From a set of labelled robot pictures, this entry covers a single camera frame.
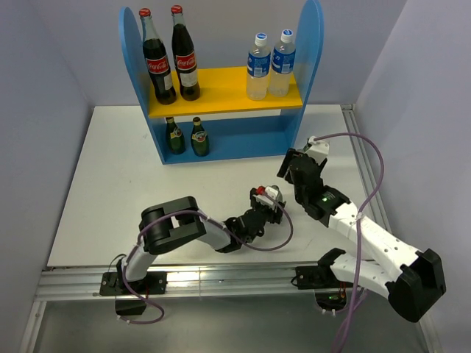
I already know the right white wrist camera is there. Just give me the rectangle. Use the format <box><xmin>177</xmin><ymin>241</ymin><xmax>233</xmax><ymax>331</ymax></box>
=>
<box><xmin>304</xmin><ymin>136</ymin><xmax>330</xmax><ymax>165</ymax></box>

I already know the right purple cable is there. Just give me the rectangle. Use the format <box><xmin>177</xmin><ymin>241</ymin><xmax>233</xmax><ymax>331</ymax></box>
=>
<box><xmin>312</xmin><ymin>132</ymin><xmax>386</xmax><ymax>353</ymax></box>

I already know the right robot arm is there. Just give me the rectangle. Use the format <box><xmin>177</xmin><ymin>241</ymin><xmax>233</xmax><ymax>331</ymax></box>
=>
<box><xmin>277</xmin><ymin>149</ymin><xmax>446</xmax><ymax>323</ymax></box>

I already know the blue and yellow shelf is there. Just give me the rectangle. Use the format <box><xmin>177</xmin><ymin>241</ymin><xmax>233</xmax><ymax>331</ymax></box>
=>
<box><xmin>118</xmin><ymin>1</ymin><xmax>324</xmax><ymax>164</ymax></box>

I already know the right cola glass bottle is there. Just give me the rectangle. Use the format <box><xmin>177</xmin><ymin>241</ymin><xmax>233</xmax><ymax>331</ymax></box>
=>
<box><xmin>171</xmin><ymin>4</ymin><xmax>200</xmax><ymax>101</ymax></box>

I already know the Pocari Sweat bottle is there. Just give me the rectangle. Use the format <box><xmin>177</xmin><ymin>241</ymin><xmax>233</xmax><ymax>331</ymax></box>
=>
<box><xmin>269</xmin><ymin>29</ymin><xmax>296</xmax><ymax>97</ymax></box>
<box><xmin>246</xmin><ymin>32</ymin><xmax>271</xmax><ymax>101</ymax></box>

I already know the left cola glass bottle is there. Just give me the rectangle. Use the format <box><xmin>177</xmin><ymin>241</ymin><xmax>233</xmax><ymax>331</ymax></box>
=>
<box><xmin>139</xmin><ymin>7</ymin><xmax>177</xmax><ymax>105</ymax></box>

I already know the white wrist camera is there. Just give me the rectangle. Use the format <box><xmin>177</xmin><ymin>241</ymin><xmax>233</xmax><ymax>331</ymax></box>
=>
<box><xmin>304</xmin><ymin>136</ymin><xmax>330</xmax><ymax>165</ymax></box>
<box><xmin>257</xmin><ymin>185</ymin><xmax>277</xmax><ymax>202</ymax></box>

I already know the aluminium side rail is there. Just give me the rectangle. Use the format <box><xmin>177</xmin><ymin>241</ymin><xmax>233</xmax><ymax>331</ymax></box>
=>
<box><xmin>340</xmin><ymin>104</ymin><xmax>444</xmax><ymax>352</ymax></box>

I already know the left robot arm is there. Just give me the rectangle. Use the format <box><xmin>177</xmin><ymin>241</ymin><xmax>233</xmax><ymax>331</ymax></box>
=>
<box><xmin>116</xmin><ymin>185</ymin><xmax>286</xmax><ymax>293</ymax></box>

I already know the aluminium front rail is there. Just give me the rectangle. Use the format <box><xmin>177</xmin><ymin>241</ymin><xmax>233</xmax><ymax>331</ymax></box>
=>
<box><xmin>21</xmin><ymin>264</ymin><xmax>343</xmax><ymax>352</ymax></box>

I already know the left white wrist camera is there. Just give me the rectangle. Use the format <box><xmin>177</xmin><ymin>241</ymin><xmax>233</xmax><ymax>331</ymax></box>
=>
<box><xmin>257</xmin><ymin>185</ymin><xmax>277</xmax><ymax>202</ymax></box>

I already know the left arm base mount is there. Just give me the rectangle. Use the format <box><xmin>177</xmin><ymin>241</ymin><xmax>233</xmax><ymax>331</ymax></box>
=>
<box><xmin>99</xmin><ymin>271</ymin><xmax>168</xmax><ymax>319</ymax></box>

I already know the cola glass bottle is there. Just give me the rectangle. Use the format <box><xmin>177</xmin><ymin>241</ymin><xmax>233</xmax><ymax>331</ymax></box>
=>
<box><xmin>171</xmin><ymin>4</ymin><xmax>200</xmax><ymax>101</ymax></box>
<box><xmin>139</xmin><ymin>7</ymin><xmax>177</xmax><ymax>105</ymax></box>

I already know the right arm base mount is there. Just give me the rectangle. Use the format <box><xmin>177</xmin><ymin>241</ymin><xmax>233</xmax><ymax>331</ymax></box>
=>
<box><xmin>291</xmin><ymin>265</ymin><xmax>353</xmax><ymax>317</ymax></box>

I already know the green Perrier bottle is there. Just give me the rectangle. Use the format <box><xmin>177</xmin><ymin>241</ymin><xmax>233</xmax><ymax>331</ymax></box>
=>
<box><xmin>166</xmin><ymin>117</ymin><xmax>185</xmax><ymax>154</ymax></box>
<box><xmin>191</xmin><ymin>117</ymin><xmax>210</xmax><ymax>157</ymax></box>

